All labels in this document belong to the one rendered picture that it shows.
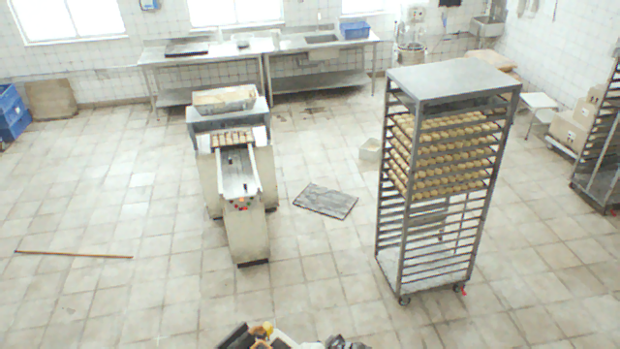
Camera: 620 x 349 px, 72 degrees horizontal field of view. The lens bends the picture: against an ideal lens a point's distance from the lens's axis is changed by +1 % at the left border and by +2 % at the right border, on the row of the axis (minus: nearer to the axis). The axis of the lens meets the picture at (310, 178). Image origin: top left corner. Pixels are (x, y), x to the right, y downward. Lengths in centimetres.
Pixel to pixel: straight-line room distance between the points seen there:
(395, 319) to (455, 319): 46
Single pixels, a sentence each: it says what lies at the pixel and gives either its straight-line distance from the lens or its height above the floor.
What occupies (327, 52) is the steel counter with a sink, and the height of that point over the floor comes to 73.
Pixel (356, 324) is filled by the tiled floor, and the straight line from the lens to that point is 349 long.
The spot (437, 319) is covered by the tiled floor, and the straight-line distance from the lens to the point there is 360.
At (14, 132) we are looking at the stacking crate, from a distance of 725.
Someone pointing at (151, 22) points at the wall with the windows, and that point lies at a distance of 694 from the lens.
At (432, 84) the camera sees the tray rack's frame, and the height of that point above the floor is 182.
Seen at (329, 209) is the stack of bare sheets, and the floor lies 2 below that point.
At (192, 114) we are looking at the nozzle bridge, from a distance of 391.
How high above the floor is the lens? 285
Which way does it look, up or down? 36 degrees down
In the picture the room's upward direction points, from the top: 3 degrees counter-clockwise
